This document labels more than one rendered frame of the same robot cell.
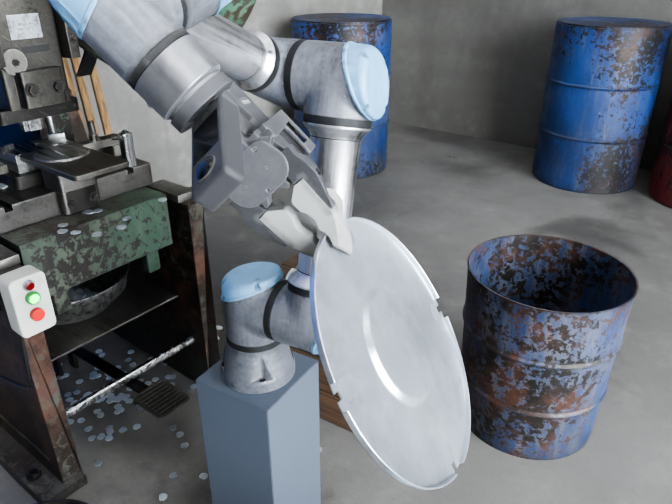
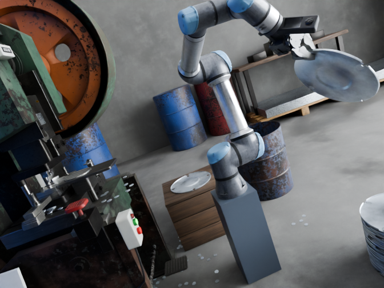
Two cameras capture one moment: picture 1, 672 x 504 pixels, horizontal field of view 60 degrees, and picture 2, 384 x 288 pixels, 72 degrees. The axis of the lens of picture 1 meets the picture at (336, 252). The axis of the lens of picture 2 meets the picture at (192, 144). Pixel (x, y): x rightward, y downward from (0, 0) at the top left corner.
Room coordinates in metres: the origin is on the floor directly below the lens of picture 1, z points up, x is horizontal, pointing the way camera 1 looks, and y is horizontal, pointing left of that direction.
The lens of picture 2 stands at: (0.10, 0.94, 1.03)
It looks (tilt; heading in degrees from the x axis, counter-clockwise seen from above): 14 degrees down; 323
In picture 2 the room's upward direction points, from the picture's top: 20 degrees counter-clockwise
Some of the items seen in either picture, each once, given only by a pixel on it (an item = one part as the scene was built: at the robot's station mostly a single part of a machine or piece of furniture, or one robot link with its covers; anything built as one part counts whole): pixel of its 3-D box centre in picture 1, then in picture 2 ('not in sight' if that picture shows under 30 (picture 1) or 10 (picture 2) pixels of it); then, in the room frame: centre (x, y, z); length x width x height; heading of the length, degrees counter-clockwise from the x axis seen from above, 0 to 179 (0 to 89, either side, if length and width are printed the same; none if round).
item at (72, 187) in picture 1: (78, 183); (94, 183); (1.33, 0.62, 0.72); 0.25 x 0.14 x 0.14; 52
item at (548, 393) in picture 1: (535, 344); (260, 160); (1.34, -0.55, 0.24); 0.42 x 0.42 x 0.48
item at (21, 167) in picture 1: (38, 153); (55, 188); (1.43, 0.75, 0.76); 0.15 x 0.09 x 0.05; 142
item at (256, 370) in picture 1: (256, 349); (228, 181); (0.96, 0.16, 0.50); 0.15 x 0.15 x 0.10
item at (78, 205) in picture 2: not in sight; (80, 213); (1.04, 0.78, 0.72); 0.07 x 0.06 x 0.08; 52
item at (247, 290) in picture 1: (256, 300); (222, 159); (0.96, 0.15, 0.62); 0.13 x 0.12 x 0.14; 63
